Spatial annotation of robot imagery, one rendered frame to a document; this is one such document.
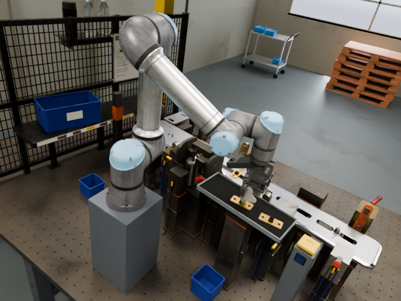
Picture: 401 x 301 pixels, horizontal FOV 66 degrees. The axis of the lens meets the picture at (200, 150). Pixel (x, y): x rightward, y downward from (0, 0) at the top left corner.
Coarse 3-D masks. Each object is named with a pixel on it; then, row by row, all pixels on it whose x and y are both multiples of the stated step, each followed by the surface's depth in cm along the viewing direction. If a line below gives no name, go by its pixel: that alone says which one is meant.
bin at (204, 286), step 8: (200, 272) 134; (208, 272) 135; (216, 272) 132; (192, 280) 129; (200, 280) 137; (208, 280) 137; (216, 280) 134; (224, 280) 129; (192, 288) 131; (200, 288) 127; (208, 288) 134; (216, 288) 125; (200, 296) 129; (208, 296) 125; (216, 296) 132
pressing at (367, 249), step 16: (176, 128) 190; (208, 144) 181; (224, 160) 168; (272, 192) 150; (288, 192) 152; (304, 208) 143; (304, 224) 134; (336, 224) 137; (320, 240) 128; (336, 240) 128; (368, 240) 131; (368, 256) 123
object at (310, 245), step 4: (304, 236) 105; (308, 236) 105; (300, 240) 104; (304, 240) 104; (308, 240) 104; (312, 240) 104; (300, 244) 102; (304, 244) 102; (308, 244) 102; (312, 244) 103; (316, 244) 103; (304, 248) 101; (308, 248) 101; (312, 248) 101; (316, 248) 101; (308, 252) 101; (312, 252) 100
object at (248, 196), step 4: (248, 188) 108; (248, 192) 109; (240, 196) 110; (244, 196) 110; (248, 196) 109; (252, 196) 108; (244, 200) 111; (248, 200) 110; (252, 200) 109; (256, 200) 108
